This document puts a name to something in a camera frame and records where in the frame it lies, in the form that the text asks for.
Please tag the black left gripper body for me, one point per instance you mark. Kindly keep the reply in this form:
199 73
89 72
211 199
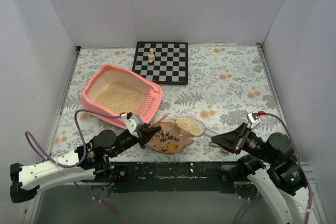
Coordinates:
143 137

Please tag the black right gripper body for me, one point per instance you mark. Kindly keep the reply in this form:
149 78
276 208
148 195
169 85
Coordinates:
240 140

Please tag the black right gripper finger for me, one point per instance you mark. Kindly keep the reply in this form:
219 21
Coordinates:
231 147
235 136

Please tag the peach cat litter bag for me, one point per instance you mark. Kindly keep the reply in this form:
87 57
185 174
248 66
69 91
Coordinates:
170 139

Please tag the clear plastic scoop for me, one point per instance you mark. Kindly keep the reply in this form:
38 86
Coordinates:
194 126

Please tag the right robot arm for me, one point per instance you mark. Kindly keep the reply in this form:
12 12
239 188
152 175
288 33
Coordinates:
272 167

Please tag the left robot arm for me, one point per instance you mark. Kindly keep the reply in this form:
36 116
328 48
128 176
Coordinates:
88 163

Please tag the tan cat litter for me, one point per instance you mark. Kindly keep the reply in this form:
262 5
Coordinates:
120 97

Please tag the wooden piano shaped ornament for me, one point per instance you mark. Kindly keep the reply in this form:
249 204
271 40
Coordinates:
222 150

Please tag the floral tablecloth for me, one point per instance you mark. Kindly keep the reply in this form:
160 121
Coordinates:
224 85

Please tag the cream chess piece front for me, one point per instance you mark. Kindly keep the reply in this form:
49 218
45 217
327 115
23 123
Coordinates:
150 58

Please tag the black white chessboard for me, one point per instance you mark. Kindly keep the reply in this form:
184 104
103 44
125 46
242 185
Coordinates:
170 63

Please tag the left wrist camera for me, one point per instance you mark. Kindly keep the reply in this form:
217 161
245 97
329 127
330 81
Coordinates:
132 121

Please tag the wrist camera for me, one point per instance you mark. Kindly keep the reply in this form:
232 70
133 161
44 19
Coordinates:
253 118
132 121

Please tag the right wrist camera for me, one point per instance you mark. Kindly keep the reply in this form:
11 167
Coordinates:
253 118

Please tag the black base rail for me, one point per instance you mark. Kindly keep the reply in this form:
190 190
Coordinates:
128 177

